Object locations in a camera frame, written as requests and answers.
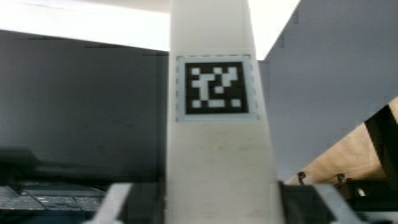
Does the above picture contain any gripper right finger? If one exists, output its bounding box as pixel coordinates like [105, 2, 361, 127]
[281, 184, 368, 224]

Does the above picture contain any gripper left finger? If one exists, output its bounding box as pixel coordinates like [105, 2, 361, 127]
[82, 183, 164, 224]

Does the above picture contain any white desk leg with tag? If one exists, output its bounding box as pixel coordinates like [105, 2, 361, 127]
[166, 0, 286, 224]

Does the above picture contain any white desk top panel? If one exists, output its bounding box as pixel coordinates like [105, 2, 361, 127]
[0, 0, 301, 58]

